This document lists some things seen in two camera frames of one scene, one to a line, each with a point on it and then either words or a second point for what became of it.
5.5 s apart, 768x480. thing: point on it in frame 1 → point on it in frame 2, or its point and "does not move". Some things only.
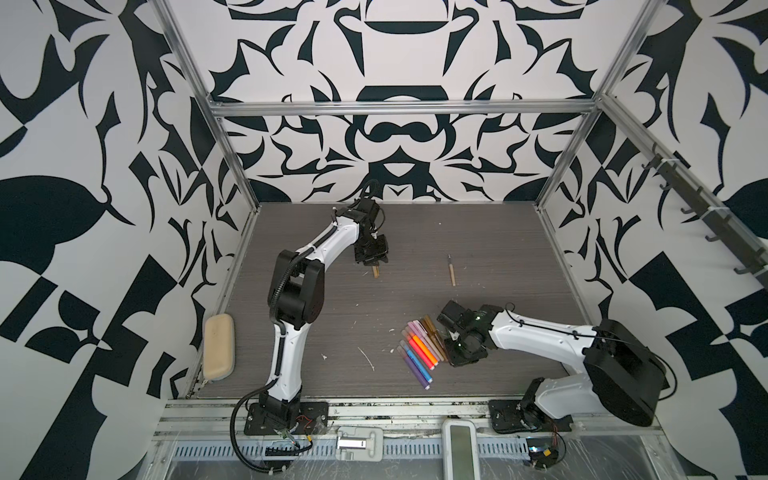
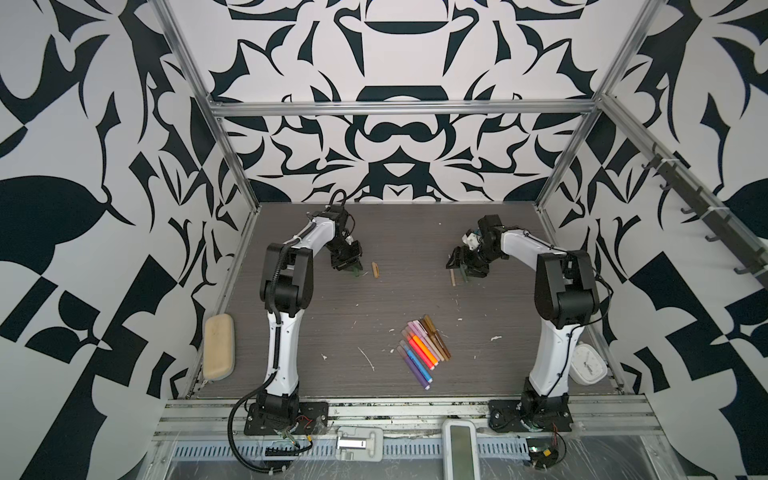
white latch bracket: (360, 444) does not move
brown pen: (437, 339) does not move
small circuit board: (542, 451) does not move
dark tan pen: (430, 322) does not move
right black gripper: (454, 360) → (461, 254)
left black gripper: (383, 256) → (355, 261)
